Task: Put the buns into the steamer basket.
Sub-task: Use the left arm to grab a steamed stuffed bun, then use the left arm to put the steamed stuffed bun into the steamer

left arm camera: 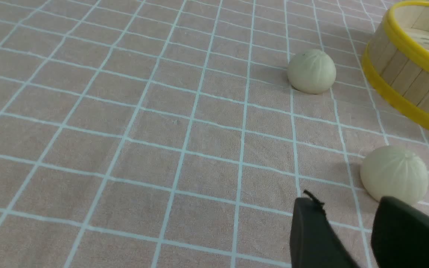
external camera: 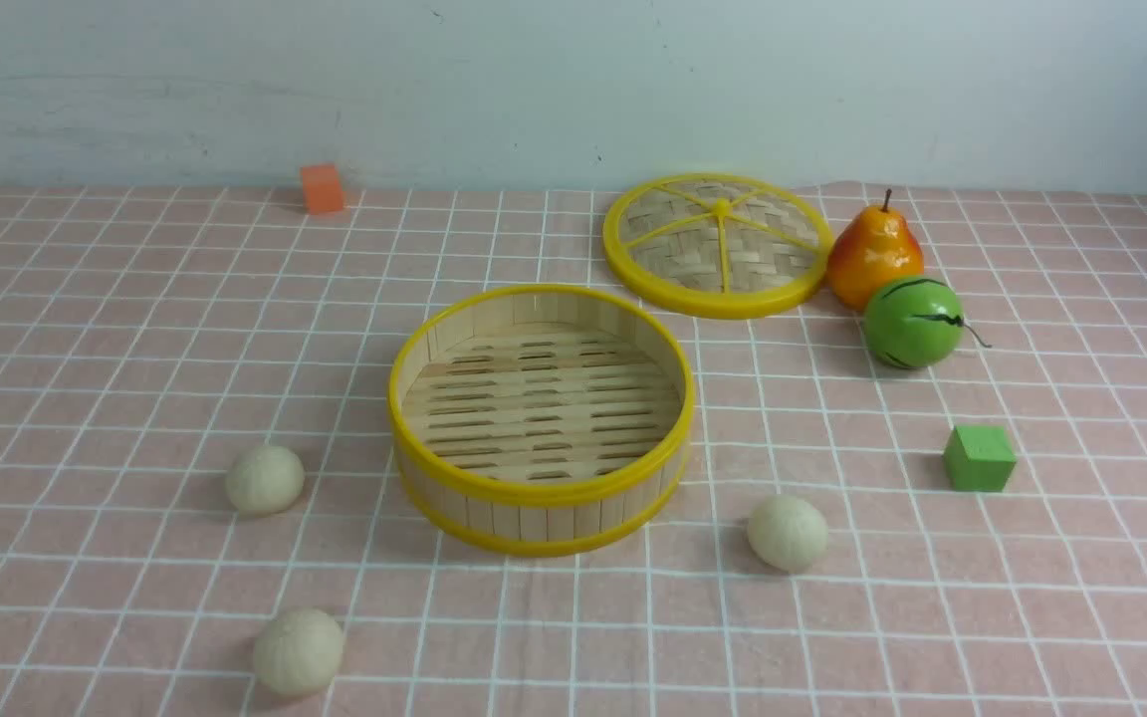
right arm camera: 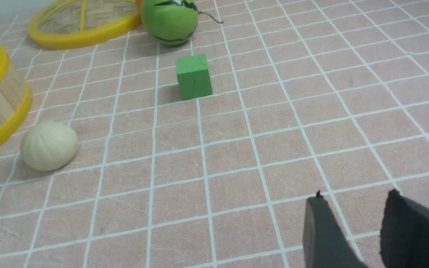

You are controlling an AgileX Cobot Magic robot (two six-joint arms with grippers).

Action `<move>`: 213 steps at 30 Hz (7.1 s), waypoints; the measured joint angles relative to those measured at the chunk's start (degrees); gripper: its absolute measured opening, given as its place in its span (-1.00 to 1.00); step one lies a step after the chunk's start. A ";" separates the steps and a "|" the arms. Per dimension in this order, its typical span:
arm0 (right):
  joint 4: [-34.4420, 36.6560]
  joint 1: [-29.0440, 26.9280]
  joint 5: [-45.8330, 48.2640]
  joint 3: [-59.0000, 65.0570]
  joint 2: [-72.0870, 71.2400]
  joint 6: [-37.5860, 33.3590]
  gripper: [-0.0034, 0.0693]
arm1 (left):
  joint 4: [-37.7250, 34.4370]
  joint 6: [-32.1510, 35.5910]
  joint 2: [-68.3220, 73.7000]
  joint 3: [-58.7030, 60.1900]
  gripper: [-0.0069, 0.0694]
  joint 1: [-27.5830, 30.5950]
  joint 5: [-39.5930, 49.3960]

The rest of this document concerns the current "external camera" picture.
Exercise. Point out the white bun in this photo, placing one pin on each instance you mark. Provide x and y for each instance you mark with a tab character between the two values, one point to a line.
264	480
298	653
787	533

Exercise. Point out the bamboo steamer tray yellow rim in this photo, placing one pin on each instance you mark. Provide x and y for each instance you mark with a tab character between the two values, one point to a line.
541	421

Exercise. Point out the woven bamboo steamer lid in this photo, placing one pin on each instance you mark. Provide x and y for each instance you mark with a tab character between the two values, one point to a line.
716	246

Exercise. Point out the orange foam cube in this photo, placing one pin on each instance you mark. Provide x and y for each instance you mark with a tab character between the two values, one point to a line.
322	189

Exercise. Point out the orange yellow toy pear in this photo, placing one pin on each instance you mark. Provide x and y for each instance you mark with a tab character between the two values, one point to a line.
875	248

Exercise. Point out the green toy watermelon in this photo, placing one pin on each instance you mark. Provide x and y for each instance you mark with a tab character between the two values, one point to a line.
915	322

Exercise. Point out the green foam cube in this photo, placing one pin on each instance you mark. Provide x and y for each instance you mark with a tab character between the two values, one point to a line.
979	458

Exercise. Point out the pink checkered tablecloth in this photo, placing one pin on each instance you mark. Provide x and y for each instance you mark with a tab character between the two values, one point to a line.
149	336

